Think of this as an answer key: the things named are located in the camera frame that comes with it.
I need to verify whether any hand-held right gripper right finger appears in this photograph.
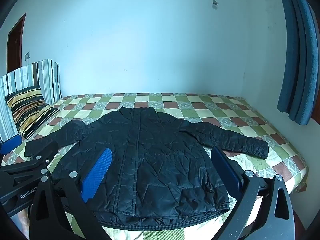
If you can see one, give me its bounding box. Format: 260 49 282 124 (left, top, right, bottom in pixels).
211 147 297 240

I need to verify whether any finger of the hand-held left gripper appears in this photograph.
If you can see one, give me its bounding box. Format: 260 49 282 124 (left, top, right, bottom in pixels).
0 134 23 157
0 154 54 183

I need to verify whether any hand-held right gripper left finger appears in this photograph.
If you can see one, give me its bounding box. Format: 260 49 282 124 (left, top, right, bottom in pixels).
29 147 112 240

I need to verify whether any black quilted jacket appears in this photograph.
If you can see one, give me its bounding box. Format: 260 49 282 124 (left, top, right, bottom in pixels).
24 106 269 230

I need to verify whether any striped yellow black pillow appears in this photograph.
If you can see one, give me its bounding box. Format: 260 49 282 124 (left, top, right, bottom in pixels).
4 85 60 140

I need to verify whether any checkered bed quilt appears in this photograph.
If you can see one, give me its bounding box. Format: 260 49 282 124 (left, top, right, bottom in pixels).
0 92 309 240

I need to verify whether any striped padded headboard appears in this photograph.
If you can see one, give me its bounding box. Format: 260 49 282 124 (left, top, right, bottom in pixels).
0 59 62 143

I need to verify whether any brown wooden door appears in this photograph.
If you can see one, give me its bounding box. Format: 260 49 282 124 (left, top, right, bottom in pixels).
7 12 27 73

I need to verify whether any blue curtain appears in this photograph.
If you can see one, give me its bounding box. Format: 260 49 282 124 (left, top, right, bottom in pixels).
275 0 320 126

